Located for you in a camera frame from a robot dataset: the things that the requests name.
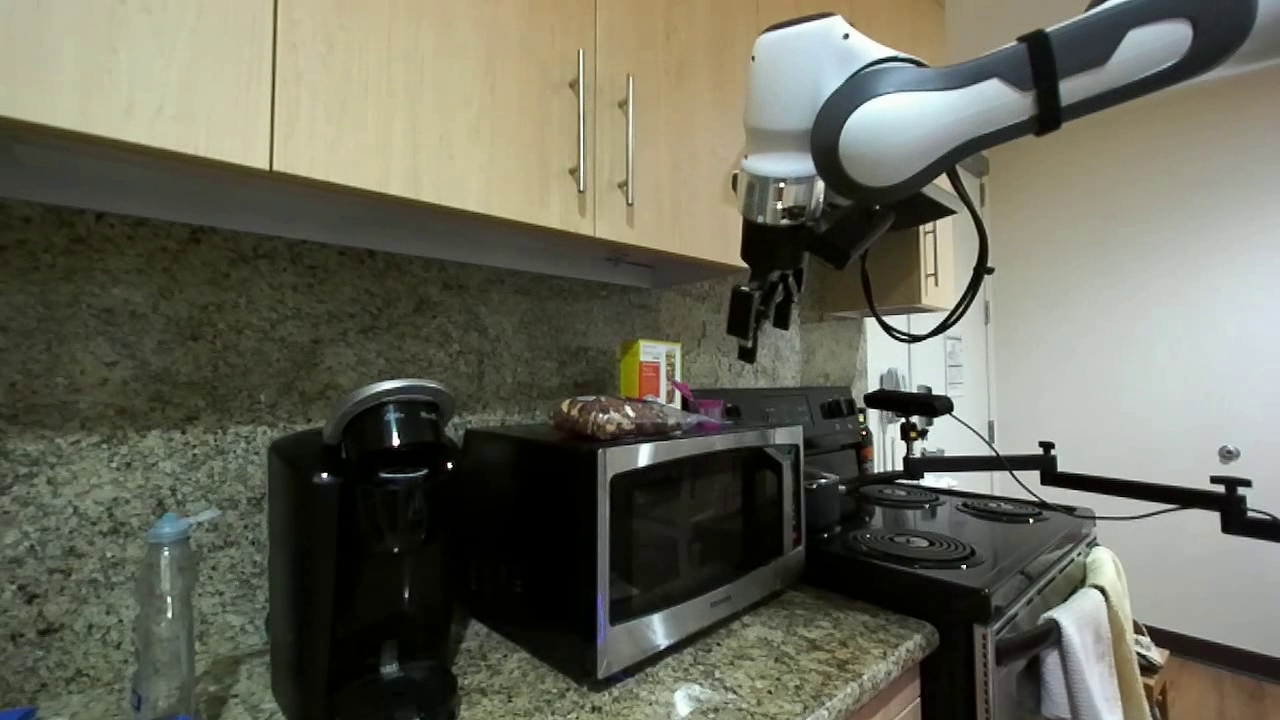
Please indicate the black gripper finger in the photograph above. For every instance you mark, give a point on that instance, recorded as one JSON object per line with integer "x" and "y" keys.
{"x": 746, "y": 323}
{"x": 784, "y": 303}

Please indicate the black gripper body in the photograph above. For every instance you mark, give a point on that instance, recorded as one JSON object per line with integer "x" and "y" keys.
{"x": 773, "y": 252}

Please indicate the clear plastic snack bag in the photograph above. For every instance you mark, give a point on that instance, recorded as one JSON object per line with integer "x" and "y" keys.
{"x": 606, "y": 416}

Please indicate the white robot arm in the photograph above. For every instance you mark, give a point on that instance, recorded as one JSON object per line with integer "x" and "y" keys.
{"x": 935, "y": 123}

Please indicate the stainless black microwave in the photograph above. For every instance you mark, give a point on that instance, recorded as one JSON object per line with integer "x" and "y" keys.
{"x": 664, "y": 535}

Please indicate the small purple cup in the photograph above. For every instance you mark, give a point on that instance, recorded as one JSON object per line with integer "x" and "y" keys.
{"x": 705, "y": 410}

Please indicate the yellow carton box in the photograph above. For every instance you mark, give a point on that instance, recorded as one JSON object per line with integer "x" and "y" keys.
{"x": 644, "y": 372}

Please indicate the black electric stove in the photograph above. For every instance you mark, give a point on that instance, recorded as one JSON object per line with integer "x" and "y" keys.
{"x": 963, "y": 547}

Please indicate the black coffee maker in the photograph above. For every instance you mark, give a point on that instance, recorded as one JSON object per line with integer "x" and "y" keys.
{"x": 365, "y": 562}

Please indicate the yellow hanging towel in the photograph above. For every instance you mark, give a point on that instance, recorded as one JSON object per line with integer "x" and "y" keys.
{"x": 1126, "y": 614}

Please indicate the white hanging towel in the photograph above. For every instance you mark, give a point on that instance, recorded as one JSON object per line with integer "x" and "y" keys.
{"x": 1081, "y": 662}

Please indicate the round door knob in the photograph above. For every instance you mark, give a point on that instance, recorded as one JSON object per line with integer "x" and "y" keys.
{"x": 1230, "y": 452}

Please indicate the clear plastic water bottle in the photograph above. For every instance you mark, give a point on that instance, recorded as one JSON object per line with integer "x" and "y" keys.
{"x": 167, "y": 625}

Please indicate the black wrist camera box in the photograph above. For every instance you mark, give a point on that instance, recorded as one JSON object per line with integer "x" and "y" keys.
{"x": 865, "y": 225}

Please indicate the black camera on stand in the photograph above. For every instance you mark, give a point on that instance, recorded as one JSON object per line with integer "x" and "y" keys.
{"x": 907, "y": 402}

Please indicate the white wall switch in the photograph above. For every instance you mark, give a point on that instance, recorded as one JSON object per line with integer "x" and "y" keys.
{"x": 955, "y": 362}

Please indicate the short wooden wall cabinet door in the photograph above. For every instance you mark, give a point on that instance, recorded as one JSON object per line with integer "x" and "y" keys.
{"x": 907, "y": 25}

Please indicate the wide wooden wall cabinet door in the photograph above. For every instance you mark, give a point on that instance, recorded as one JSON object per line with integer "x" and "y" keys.
{"x": 132, "y": 65}

